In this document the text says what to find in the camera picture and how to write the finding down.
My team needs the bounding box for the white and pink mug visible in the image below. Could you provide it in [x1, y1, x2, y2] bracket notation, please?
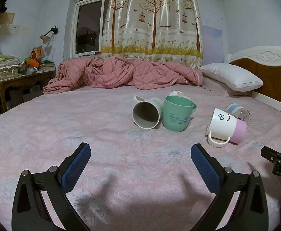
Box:
[205, 108, 247, 148]

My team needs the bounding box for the clear glass blue band cup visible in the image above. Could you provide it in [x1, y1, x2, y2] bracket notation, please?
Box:
[226, 103, 251, 127]

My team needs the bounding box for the small pink white cup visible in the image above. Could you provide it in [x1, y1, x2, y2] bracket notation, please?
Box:
[169, 91, 191, 101]

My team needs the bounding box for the white and brown headboard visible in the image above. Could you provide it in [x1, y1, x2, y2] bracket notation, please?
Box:
[224, 45, 281, 112]

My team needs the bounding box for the pink pillow under white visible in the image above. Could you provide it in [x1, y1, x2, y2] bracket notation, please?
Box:
[202, 76, 251, 97]

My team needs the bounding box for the green plastic mug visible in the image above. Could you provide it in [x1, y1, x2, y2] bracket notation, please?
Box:
[162, 95, 196, 132]

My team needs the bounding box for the pink floral bed sheet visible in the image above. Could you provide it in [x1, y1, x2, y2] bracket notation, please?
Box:
[0, 85, 281, 230]

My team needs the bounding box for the dark wooden desk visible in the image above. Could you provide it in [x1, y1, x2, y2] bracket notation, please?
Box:
[0, 71, 55, 114]

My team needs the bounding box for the grey ceramic mug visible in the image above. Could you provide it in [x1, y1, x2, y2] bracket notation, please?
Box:
[132, 95, 163, 129]

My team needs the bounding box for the pink plaid blanket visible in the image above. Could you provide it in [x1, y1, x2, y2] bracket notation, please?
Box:
[43, 55, 203, 94]

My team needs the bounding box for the stack of papers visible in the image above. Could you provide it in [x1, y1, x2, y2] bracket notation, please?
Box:
[0, 56, 19, 82]

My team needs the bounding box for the orange toy on desk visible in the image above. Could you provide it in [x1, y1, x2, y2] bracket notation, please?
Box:
[27, 59, 40, 68]

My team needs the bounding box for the tree print curtain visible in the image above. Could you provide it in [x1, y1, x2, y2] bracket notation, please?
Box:
[101, 0, 203, 69]

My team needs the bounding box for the white framed window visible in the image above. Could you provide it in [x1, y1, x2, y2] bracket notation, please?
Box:
[71, 0, 110, 57]

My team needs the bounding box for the pink wall lamp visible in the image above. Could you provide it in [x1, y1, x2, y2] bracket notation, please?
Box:
[40, 27, 58, 44]

